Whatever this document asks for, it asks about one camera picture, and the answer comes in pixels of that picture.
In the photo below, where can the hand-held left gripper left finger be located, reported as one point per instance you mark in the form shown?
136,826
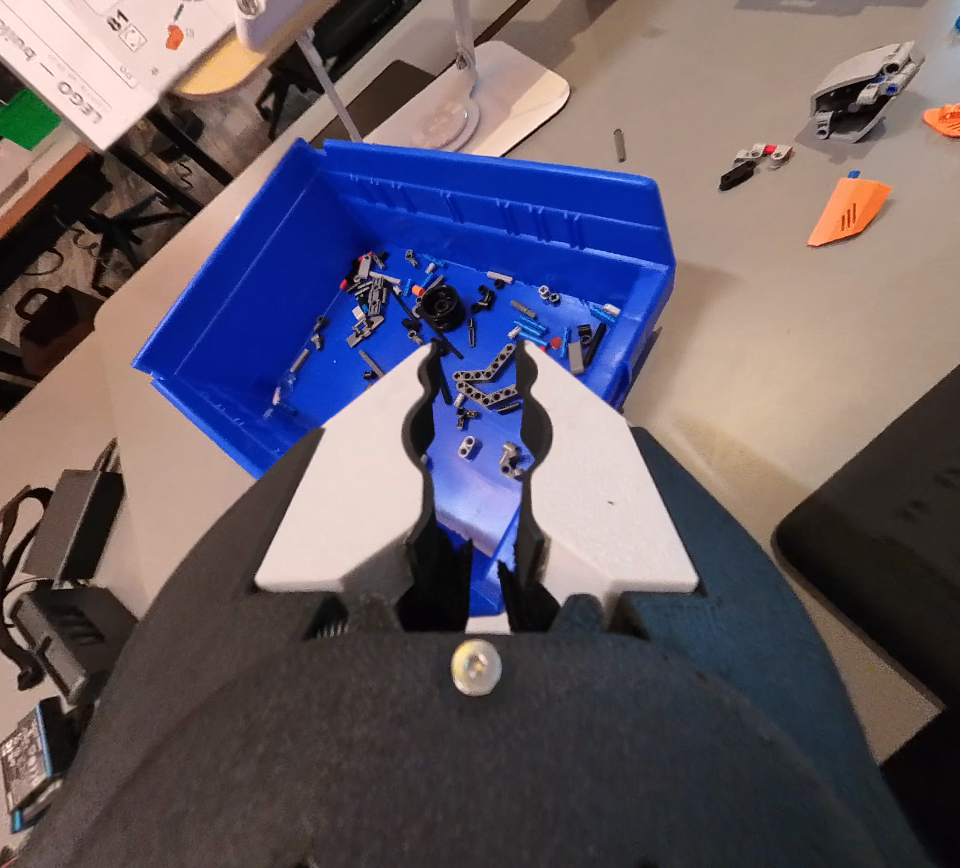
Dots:
337,508

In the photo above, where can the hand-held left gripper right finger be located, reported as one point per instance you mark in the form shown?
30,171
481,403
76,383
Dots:
607,508

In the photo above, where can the pile of small brick parts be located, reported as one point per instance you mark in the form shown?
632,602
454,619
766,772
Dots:
371,290

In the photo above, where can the blue plastic bin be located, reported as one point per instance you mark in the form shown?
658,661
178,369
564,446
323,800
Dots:
247,298

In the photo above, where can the orange ribbed panel with pin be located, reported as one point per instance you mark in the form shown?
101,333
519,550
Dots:
847,215

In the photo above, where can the grey curved brick assembly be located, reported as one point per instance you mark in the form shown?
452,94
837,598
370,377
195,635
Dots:
847,76

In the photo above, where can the dark grey angled brick beam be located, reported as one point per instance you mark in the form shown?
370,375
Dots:
491,367

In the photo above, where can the black brick wheel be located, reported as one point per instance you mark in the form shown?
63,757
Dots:
429,313

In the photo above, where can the black power adapter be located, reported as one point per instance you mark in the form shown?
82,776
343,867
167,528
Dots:
60,635
75,523

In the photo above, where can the black perforated pad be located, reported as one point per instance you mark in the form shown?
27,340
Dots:
885,523

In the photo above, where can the black chair base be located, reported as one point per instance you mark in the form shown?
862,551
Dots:
131,222

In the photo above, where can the black short brick beam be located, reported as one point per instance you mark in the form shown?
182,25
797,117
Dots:
739,174

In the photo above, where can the dark grey axle rod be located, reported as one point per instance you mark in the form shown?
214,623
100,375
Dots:
619,146

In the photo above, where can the grey and red connector piece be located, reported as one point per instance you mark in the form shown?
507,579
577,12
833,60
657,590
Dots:
750,153

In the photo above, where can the black labelled device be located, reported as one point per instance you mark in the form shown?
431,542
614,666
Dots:
30,755

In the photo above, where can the brown wooden desk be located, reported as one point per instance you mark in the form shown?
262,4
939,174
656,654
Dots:
37,185

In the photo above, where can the black office chair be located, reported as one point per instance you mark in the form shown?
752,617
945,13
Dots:
360,12

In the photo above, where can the green box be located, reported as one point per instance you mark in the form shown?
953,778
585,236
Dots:
26,121

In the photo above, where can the orange ribbed brick panel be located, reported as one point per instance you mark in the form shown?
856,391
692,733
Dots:
946,120

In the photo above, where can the paper instruction booklet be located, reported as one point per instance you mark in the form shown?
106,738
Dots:
90,20

